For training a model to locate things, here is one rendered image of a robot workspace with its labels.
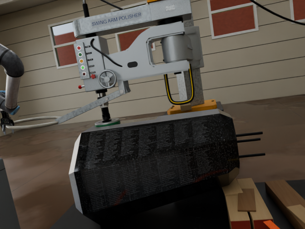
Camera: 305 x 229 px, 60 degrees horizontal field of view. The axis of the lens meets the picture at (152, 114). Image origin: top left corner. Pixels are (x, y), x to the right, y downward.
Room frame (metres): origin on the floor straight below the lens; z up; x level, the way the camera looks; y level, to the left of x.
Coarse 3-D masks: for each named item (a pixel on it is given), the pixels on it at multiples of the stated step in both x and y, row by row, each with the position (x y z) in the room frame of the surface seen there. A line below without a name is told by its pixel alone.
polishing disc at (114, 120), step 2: (114, 118) 2.34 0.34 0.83; (116, 118) 2.32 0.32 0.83; (118, 118) 2.29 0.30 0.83; (102, 120) 2.32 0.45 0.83; (112, 120) 2.22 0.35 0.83; (114, 120) 2.20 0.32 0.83; (116, 120) 2.20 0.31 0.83; (118, 120) 2.23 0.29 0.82; (96, 122) 2.27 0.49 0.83; (98, 122) 2.25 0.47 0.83; (100, 122) 2.23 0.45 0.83; (102, 122) 2.21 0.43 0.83; (104, 122) 2.19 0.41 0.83; (106, 122) 2.17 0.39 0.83; (108, 122) 2.15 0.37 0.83; (110, 122) 2.16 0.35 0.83; (112, 122) 2.17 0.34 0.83; (96, 124) 2.19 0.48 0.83; (98, 124) 2.17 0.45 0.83; (100, 124) 2.16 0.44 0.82; (102, 124) 2.15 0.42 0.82
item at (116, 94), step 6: (120, 90) 2.13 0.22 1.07; (126, 90) 2.16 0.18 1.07; (108, 96) 2.19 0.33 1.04; (114, 96) 2.18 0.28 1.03; (96, 102) 2.20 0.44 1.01; (102, 102) 2.19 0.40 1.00; (84, 108) 2.22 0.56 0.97; (90, 108) 2.21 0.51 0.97; (66, 114) 2.25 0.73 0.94; (72, 114) 2.24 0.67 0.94; (78, 114) 2.23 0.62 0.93; (60, 120) 2.26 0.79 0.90; (66, 120) 2.25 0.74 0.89
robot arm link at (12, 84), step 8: (8, 56) 1.69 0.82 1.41; (16, 56) 1.74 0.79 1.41; (0, 64) 1.71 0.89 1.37; (8, 64) 1.70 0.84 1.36; (16, 64) 1.72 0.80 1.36; (8, 72) 1.73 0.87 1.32; (16, 72) 1.74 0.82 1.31; (8, 80) 1.82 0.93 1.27; (16, 80) 1.82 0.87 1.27; (8, 88) 1.88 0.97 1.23; (16, 88) 1.89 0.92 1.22; (8, 96) 1.95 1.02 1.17; (16, 96) 1.98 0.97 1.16; (0, 104) 2.09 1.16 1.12; (8, 104) 2.03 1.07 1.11; (16, 104) 2.08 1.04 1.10; (8, 112) 2.10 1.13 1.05; (16, 112) 2.16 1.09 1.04
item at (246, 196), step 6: (234, 180) 1.98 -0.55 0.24; (228, 186) 1.89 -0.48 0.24; (234, 186) 1.88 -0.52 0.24; (228, 192) 1.80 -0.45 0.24; (234, 192) 1.79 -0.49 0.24; (240, 192) 1.77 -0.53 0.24; (246, 192) 1.76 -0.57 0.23; (252, 192) 1.75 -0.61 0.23; (240, 198) 1.69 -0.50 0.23; (246, 198) 1.68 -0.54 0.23; (252, 198) 1.67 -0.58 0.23; (240, 204) 1.61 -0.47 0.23; (246, 204) 1.60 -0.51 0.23; (252, 204) 1.59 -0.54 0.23; (240, 210) 1.55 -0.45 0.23; (246, 210) 1.54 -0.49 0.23; (252, 210) 1.53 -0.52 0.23
